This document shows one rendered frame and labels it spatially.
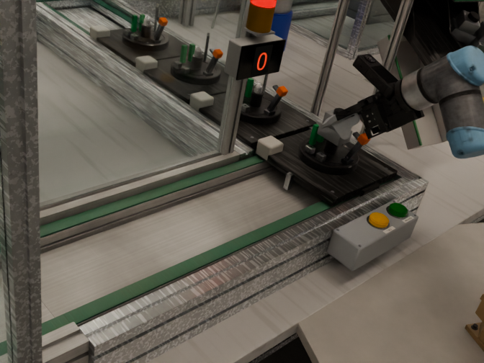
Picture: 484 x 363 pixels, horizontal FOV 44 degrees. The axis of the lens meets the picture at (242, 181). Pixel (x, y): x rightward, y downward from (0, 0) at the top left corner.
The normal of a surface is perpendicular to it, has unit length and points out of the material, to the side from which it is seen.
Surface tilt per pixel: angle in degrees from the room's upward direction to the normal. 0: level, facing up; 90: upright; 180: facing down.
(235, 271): 0
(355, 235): 0
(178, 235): 0
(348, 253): 90
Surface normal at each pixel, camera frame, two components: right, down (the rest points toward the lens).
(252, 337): 0.17, -0.83
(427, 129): 0.49, -0.21
